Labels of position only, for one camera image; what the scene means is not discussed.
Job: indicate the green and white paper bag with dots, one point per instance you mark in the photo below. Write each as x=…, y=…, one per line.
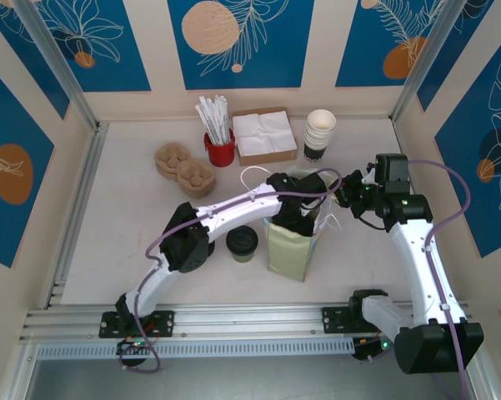
x=287, y=254

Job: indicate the green paper coffee cup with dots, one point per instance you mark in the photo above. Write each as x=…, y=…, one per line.
x=242, y=258

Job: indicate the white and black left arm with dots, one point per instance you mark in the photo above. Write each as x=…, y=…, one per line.
x=233, y=208

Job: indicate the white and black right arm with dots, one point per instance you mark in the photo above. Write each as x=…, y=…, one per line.
x=417, y=258

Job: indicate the white paper cup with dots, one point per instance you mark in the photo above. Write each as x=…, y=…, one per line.
x=317, y=138
x=317, y=142
x=322, y=119
x=317, y=134
x=316, y=155

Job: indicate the brown cardboard napkin box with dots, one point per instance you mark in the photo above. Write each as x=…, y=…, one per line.
x=267, y=158

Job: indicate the white paper napkin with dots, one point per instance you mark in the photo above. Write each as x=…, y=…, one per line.
x=264, y=133

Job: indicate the red straw bucket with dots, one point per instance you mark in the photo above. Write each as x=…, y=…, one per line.
x=221, y=154

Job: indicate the brown pulp cup carrier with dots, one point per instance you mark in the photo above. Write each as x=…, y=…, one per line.
x=183, y=166
x=198, y=195

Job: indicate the black controller board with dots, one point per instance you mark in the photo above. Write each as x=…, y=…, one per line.
x=367, y=348
x=133, y=348

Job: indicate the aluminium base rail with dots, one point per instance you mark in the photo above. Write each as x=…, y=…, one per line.
x=250, y=321

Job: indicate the aluminium frame post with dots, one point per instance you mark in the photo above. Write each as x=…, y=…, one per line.
x=422, y=62
x=63, y=71

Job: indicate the aluminium side rail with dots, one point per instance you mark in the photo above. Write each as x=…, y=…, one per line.
x=87, y=175

